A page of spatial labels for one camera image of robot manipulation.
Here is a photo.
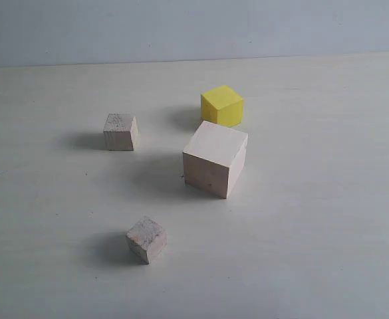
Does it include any large pale wooden cube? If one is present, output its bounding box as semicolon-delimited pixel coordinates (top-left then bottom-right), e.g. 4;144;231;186
182;121;248;199

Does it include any yellow cube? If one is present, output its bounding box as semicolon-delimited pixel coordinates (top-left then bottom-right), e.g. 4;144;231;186
200;85;244;127

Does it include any medium wooden cube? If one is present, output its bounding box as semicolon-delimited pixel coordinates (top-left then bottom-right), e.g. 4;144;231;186
103;113;139;151

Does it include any small wooden cube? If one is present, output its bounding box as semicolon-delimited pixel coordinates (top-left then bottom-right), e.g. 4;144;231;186
126;216;167;265

